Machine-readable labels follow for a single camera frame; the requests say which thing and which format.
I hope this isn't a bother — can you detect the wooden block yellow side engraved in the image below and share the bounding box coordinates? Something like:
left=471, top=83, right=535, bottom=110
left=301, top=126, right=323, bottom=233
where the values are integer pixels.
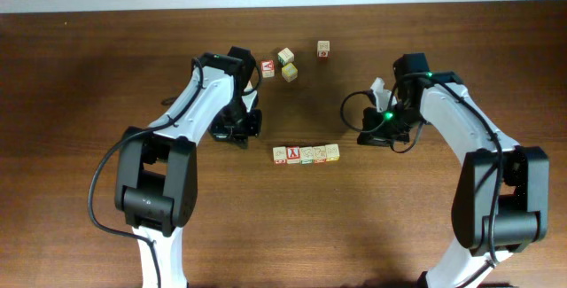
left=325, top=144, right=340, bottom=161

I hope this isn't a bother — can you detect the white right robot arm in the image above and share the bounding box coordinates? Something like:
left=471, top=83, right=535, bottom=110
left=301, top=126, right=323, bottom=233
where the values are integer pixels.
left=358, top=72, right=549, bottom=287

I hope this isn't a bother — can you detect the wooden block red letter A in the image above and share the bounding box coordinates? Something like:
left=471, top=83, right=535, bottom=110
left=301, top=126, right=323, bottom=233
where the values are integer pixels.
left=260, top=60, right=275, bottom=78

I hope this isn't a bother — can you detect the wooden block yellow face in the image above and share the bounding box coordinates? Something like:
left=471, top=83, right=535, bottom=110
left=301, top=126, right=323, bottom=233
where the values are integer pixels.
left=281, top=63, right=298, bottom=82

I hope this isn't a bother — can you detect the wooden block red letter Y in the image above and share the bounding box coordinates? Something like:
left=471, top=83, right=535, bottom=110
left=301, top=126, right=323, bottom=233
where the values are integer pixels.
left=286, top=146, right=301, bottom=164

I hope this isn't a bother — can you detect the wooden block red bottom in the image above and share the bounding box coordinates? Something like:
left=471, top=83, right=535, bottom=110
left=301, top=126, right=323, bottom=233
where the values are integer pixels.
left=273, top=146, right=287, bottom=164

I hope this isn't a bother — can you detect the wooden block green letter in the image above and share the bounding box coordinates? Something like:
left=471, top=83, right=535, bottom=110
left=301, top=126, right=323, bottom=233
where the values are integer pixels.
left=299, top=146, right=315, bottom=164

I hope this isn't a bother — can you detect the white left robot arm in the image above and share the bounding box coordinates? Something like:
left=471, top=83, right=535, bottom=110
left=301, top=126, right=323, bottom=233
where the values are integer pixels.
left=114, top=47, right=262, bottom=287

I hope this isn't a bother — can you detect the wooden block red side engraved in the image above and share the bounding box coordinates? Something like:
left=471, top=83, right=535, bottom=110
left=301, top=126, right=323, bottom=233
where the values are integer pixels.
left=313, top=145, right=327, bottom=164

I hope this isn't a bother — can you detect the wooden block red number far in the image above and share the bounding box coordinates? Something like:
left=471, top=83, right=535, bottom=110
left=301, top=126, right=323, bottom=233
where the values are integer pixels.
left=317, top=40, right=330, bottom=58

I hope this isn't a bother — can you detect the wooden block green side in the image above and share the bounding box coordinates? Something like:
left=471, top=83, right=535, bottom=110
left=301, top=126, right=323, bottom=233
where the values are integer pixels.
left=277, top=48, right=295, bottom=66

